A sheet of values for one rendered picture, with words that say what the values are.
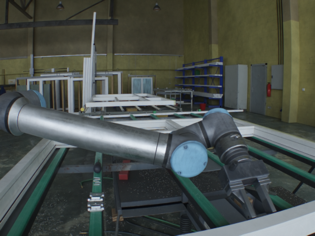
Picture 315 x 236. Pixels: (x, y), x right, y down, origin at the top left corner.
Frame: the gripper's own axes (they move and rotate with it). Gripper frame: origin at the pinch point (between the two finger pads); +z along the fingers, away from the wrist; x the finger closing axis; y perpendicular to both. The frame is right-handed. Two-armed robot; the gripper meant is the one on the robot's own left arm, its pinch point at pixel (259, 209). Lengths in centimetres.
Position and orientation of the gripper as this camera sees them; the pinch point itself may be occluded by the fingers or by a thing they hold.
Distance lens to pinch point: 60.8
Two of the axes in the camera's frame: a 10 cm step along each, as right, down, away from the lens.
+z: 1.8, 6.9, -7.0
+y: 1.3, -7.2, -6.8
